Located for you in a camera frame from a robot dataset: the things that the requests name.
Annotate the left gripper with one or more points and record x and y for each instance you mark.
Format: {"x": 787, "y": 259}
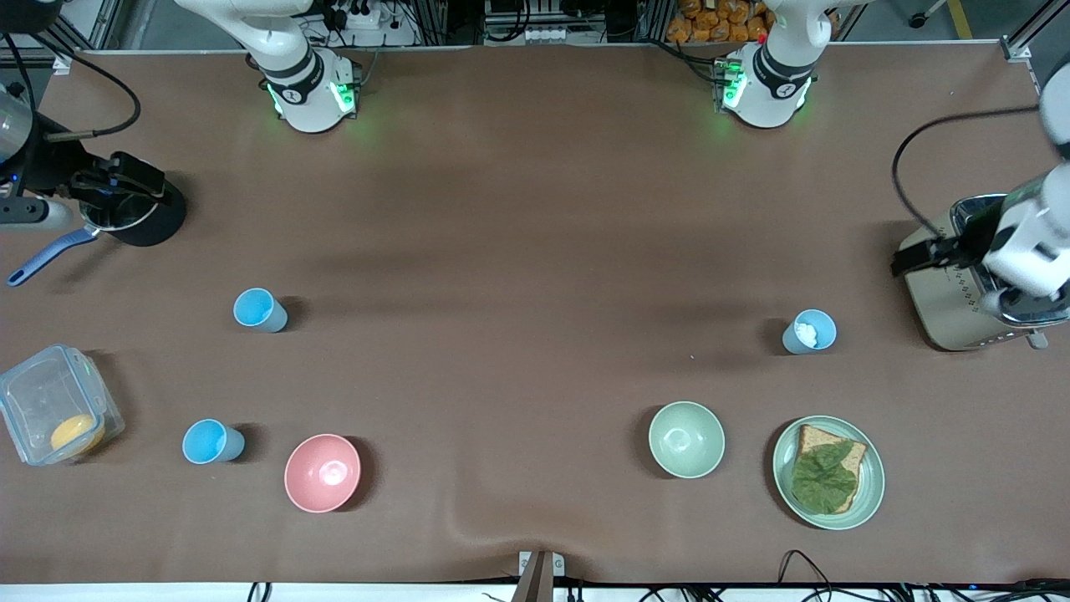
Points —
{"x": 970, "y": 233}

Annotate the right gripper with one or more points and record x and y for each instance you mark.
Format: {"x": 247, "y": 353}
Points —
{"x": 55, "y": 165}

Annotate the blue cup holding tissue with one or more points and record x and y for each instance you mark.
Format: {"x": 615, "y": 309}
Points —
{"x": 823, "y": 330}

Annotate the blue plastic cup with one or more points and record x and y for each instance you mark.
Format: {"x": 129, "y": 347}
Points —
{"x": 260, "y": 310}
{"x": 209, "y": 441}

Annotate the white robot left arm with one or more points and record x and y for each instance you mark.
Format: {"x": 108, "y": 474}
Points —
{"x": 777, "y": 84}

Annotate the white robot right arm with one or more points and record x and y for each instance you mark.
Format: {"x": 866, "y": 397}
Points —
{"x": 301, "y": 84}

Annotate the beige metal toaster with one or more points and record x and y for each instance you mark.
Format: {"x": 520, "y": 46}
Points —
{"x": 945, "y": 309}

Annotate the white crumpled tissue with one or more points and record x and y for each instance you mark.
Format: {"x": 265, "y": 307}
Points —
{"x": 806, "y": 334}

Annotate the brown bread slice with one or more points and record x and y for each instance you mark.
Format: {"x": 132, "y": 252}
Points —
{"x": 817, "y": 435}

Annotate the clear plastic food container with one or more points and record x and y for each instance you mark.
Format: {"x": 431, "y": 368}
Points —
{"x": 33, "y": 401}

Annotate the orange round food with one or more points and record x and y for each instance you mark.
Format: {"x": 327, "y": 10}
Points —
{"x": 72, "y": 433}

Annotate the green lettuce leaf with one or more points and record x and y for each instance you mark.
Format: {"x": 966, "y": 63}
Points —
{"x": 823, "y": 483}

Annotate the pale green plate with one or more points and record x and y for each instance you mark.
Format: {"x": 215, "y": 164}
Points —
{"x": 786, "y": 472}

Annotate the white power strip with plugs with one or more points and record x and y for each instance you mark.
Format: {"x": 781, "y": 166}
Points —
{"x": 359, "y": 12}

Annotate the orange snack bags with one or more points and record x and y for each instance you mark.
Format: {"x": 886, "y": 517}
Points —
{"x": 719, "y": 21}

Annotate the pale green bowl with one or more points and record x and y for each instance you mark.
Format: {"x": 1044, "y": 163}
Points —
{"x": 686, "y": 440}

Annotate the pink bowl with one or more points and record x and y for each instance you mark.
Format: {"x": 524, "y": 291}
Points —
{"x": 323, "y": 473}

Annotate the brown table cloth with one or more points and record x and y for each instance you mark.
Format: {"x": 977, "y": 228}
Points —
{"x": 535, "y": 251}

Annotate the metal table clamp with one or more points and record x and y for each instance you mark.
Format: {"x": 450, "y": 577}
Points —
{"x": 539, "y": 577}

